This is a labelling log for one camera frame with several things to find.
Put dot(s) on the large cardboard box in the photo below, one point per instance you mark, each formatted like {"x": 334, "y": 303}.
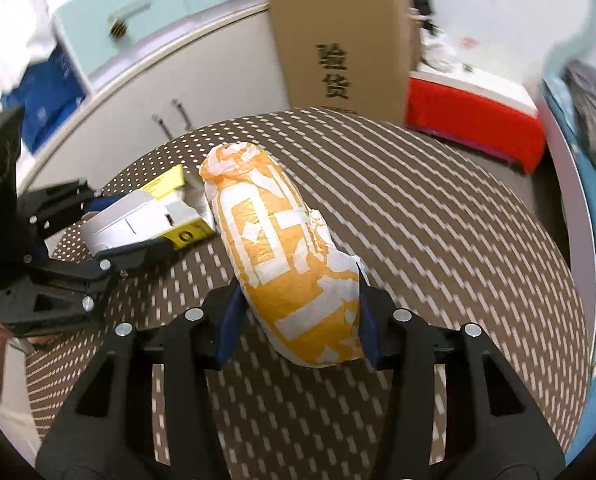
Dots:
{"x": 338, "y": 20}

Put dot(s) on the white cloth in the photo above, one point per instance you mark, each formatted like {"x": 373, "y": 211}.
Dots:
{"x": 7, "y": 25}

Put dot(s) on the blue bag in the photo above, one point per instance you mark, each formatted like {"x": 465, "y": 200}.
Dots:
{"x": 47, "y": 95}

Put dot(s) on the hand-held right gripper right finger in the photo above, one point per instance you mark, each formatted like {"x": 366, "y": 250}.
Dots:
{"x": 369, "y": 330}

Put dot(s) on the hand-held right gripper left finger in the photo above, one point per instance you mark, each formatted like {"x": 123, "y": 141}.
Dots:
{"x": 227, "y": 330}

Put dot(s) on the grey pillow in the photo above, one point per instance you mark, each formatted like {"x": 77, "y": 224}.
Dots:
{"x": 593, "y": 110}

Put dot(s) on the orange white plastic bag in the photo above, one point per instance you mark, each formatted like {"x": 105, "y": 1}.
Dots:
{"x": 278, "y": 260}

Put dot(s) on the red storage box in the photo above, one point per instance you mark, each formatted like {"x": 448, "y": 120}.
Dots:
{"x": 478, "y": 115}

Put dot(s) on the white yellow carton box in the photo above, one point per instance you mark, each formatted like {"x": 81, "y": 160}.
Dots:
{"x": 142, "y": 215}

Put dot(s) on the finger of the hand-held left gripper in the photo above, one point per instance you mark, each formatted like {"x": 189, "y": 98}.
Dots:
{"x": 142, "y": 249}
{"x": 97, "y": 204}

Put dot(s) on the teal drawer cabinet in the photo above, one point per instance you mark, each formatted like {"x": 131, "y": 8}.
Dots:
{"x": 142, "y": 5}

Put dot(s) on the brown polka-dot tablecloth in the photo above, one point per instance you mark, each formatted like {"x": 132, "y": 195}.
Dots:
{"x": 428, "y": 235}

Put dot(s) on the black bag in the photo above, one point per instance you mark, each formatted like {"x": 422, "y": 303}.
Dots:
{"x": 423, "y": 10}

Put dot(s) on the white cabinet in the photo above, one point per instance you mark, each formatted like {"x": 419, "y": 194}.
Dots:
{"x": 142, "y": 90}

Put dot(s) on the small pink butterfly sticker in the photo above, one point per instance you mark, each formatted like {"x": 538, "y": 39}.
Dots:
{"x": 470, "y": 42}

